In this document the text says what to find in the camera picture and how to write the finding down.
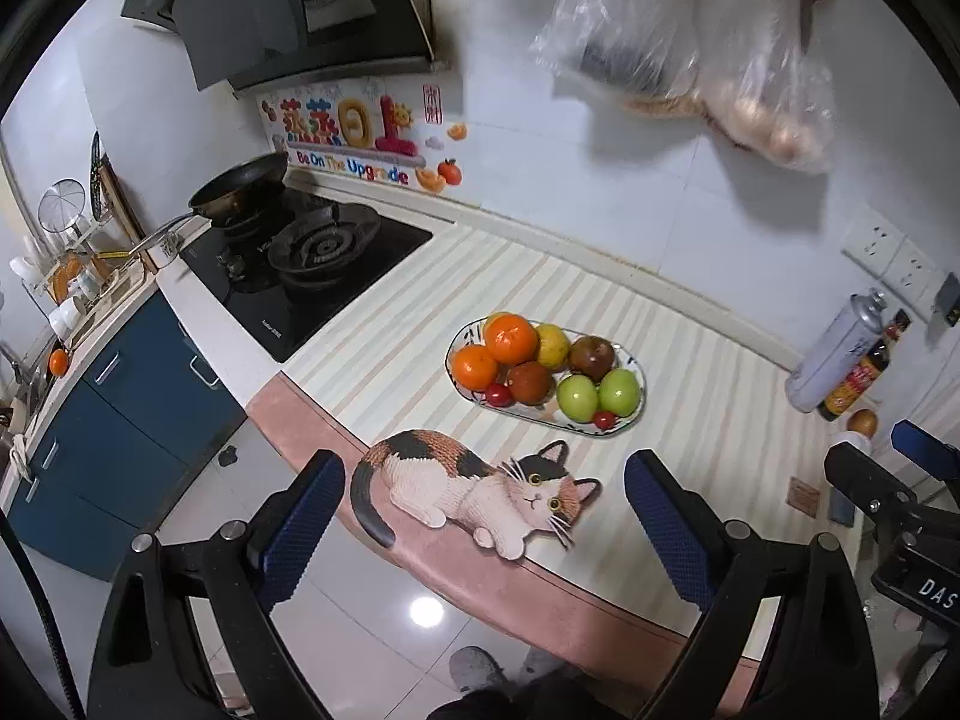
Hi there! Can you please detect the red cherry tomato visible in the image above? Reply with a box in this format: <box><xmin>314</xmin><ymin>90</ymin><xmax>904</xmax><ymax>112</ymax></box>
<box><xmin>592</xmin><ymin>411</ymin><xmax>617</xmax><ymax>431</ymax></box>
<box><xmin>483</xmin><ymin>382</ymin><xmax>514</xmax><ymax>408</ymax></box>

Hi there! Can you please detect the range hood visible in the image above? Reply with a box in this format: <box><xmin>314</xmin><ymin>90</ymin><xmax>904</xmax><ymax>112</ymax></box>
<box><xmin>122</xmin><ymin>0</ymin><xmax>438</xmax><ymax>93</ymax></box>

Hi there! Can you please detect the green apple small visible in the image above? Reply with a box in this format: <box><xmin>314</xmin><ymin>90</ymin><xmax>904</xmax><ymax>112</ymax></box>
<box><xmin>556</xmin><ymin>374</ymin><xmax>599</xmax><ymax>424</ymax></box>

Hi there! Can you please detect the small brown label card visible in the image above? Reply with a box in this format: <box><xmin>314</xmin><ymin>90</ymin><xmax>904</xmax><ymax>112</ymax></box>
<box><xmin>786</xmin><ymin>476</ymin><xmax>820</xmax><ymax>518</ymax></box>

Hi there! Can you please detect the yellow lemon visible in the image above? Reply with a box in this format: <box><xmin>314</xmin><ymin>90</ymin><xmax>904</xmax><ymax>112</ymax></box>
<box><xmin>537</xmin><ymin>322</ymin><xmax>571</xmax><ymax>372</ymax></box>

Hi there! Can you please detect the blue cabinet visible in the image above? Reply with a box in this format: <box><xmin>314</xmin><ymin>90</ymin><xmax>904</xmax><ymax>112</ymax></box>
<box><xmin>8</xmin><ymin>294</ymin><xmax>245</xmax><ymax>580</ymax></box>

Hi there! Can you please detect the white wall socket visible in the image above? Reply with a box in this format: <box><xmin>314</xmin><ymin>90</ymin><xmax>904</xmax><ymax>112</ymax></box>
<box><xmin>841</xmin><ymin>205</ymin><xmax>947</xmax><ymax>320</ymax></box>

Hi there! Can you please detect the plastic bag on wall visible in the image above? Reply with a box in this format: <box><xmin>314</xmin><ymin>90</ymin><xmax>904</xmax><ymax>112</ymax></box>
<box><xmin>532</xmin><ymin>0</ymin><xmax>835</xmax><ymax>176</ymax></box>

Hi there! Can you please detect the dish rack with dishes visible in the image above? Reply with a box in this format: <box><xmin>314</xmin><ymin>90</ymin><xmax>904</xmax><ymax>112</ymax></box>
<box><xmin>10</xmin><ymin>133</ymin><xmax>145</xmax><ymax>314</ymax></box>

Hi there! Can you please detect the brown egg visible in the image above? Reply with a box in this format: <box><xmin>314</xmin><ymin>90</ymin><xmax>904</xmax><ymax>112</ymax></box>
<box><xmin>846</xmin><ymin>410</ymin><xmax>878</xmax><ymax>439</ymax></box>

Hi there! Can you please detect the white gas canister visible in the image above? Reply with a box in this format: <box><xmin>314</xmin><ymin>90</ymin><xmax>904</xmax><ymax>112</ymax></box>
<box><xmin>784</xmin><ymin>288</ymin><xmax>887</xmax><ymax>413</ymax></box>

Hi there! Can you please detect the black frying pan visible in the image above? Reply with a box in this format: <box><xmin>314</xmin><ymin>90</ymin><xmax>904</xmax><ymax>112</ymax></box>
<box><xmin>128</xmin><ymin>151</ymin><xmax>288</xmax><ymax>257</ymax></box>

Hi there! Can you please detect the dark orange persimmon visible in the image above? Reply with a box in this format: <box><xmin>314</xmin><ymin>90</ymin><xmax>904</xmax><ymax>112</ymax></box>
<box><xmin>506</xmin><ymin>361</ymin><xmax>555</xmax><ymax>406</ymax></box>

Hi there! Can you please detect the colourful wall sticker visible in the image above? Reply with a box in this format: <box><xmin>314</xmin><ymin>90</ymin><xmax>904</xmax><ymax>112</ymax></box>
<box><xmin>256</xmin><ymin>73</ymin><xmax>470</xmax><ymax>195</ymax></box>

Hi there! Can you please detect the bright orange tangerine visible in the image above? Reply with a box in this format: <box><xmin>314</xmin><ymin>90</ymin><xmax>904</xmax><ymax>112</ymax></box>
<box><xmin>483</xmin><ymin>312</ymin><xmax>540</xmax><ymax>366</ymax></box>

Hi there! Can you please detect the black gas stove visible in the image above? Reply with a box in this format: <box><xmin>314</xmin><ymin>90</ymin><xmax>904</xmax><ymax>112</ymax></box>
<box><xmin>181</xmin><ymin>188</ymin><xmax>431</xmax><ymax>362</ymax></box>

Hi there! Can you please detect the green apple large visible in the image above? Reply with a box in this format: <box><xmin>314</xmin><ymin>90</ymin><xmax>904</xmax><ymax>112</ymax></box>
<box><xmin>599</xmin><ymin>367</ymin><xmax>643</xmax><ymax>418</ymax></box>

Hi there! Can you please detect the oval floral ceramic plate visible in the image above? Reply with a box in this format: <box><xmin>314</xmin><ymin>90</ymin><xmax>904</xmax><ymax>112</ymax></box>
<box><xmin>444</xmin><ymin>314</ymin><xmax>647</xmax><ymax>437</ymax></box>

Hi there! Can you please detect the soy sauce bottle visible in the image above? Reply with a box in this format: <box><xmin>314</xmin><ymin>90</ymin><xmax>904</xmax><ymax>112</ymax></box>
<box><xmin>817</xmin><ymin>309</ymin><xmax>911</xmax><ymax>421</ymax></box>

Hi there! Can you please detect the red apple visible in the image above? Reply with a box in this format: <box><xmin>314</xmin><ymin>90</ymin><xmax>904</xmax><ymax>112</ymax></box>
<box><xmin>568</xmin><ymin>335</ymin><xmax>617</xmax><ymax>383</ymax></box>

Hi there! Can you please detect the cat shaped mat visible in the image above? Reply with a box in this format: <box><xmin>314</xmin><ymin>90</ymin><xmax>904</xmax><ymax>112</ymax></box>
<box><xmin>350</xmin><ymin>429</ymin><xmax>602</xmax><ymax>561</ymax></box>

